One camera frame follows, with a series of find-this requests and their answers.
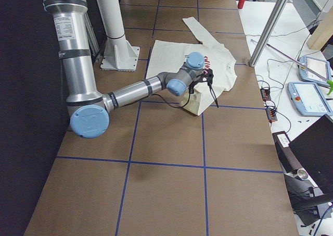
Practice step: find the dark box with white label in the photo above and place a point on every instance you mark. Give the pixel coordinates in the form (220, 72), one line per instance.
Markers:
(284, 152)

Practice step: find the aluminium frame post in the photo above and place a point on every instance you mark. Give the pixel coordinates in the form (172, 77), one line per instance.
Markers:
(269, 27)

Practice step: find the metal reacher grabber stick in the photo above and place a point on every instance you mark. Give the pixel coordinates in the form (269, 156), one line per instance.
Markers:
(305, 67)

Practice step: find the cream long-sleeve cat shirt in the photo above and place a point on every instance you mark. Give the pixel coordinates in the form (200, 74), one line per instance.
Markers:
(170, 56)

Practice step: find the wooden board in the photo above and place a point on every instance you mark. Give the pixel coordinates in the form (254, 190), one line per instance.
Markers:
(324, 30)

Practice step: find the far black orange connector box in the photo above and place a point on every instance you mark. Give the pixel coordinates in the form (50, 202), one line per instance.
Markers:
(265, 93)

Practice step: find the silver metal cup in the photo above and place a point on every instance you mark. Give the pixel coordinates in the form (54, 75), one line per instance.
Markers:
(301, 174)

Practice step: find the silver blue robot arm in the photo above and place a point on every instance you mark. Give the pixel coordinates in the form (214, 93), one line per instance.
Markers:
(88, 108)

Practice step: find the far blue teach pendant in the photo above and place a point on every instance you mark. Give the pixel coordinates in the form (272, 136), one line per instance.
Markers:
(321, 67)

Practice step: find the black monitor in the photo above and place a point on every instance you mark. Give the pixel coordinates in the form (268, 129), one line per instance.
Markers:
(313, 150)

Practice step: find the near black orange connector box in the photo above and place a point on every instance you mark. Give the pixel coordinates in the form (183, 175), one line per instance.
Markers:
(271, 114)

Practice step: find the near blue teach pendant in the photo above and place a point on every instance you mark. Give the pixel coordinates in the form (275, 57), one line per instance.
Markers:
(308, 99)

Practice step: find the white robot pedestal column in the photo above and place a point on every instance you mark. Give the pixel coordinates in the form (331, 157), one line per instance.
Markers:
(119, 54)

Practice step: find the black orange connector box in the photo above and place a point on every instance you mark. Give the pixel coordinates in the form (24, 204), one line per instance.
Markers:
(271, 114)
(265, 93)

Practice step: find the blue teach pendant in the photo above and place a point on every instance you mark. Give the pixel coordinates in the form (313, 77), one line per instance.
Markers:
(308, 99)
(321, 67)

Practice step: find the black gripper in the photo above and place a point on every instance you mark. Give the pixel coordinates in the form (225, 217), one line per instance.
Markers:
(192, 87)

